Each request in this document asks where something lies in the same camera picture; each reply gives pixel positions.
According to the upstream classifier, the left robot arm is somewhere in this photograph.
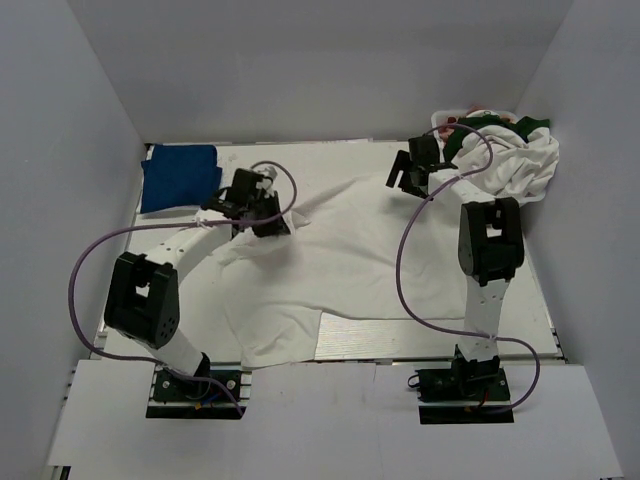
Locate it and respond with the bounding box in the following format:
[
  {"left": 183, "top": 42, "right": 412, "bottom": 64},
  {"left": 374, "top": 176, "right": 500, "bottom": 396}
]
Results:
[{"left": 104, "top": 161, "right": 291, "bottom": 399}]

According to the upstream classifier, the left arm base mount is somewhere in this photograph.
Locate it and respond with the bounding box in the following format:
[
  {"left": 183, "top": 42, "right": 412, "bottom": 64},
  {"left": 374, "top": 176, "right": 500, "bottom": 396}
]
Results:
[{"left": 146, "top": 365, "right": 252, "bottom": 420}]

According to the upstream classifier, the cream white t shirt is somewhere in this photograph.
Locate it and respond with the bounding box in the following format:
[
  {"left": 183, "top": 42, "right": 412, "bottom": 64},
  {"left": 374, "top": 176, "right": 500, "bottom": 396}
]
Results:
[{"left": 447, "top": 125, "right": 559, "bottom": 204}]

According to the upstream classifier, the white plastic laundry basket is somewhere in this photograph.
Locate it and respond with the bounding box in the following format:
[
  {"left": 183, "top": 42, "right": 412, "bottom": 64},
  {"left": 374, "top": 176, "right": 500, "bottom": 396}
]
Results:
[{"left": 432, "top": 107, "right": 503, "bottom": 140}]

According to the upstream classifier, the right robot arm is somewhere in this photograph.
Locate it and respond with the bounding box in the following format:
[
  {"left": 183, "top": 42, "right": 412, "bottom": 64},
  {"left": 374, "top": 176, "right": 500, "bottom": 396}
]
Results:
[{"left": 386, "top": 134, "right": 524, "bottom": 399}]

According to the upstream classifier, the dark green t shirt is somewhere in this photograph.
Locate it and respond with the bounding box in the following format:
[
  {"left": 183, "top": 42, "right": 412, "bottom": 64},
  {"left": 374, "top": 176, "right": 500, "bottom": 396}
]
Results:
[{"left": 443, "top": 111, "right": 550, "bottom": 161}]

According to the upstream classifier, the pink garment in basket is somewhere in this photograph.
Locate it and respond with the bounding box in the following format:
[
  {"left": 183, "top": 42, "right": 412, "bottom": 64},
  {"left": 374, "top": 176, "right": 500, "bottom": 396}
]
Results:
[{"left": 432, "top": 105, "right": 517, "bottom": 142}]

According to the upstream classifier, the folded blue t shirt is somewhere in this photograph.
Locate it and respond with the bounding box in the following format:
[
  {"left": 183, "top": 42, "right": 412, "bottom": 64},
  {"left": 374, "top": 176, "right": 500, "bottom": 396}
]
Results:
[{"left": 140, "top": 144, "right": 223, "bottom": 214}]

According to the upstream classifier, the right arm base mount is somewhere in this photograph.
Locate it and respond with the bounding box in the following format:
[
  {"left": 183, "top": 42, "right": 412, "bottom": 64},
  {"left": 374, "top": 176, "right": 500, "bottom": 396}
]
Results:
[{"left": 407, "top": 368, "right": 514, "bottom": 425}]

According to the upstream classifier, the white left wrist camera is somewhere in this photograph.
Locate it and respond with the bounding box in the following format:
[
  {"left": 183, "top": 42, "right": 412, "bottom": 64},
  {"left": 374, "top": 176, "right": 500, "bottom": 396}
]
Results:
[{"left": 255, "top": 165, "right": 278, "bottom": 196}]

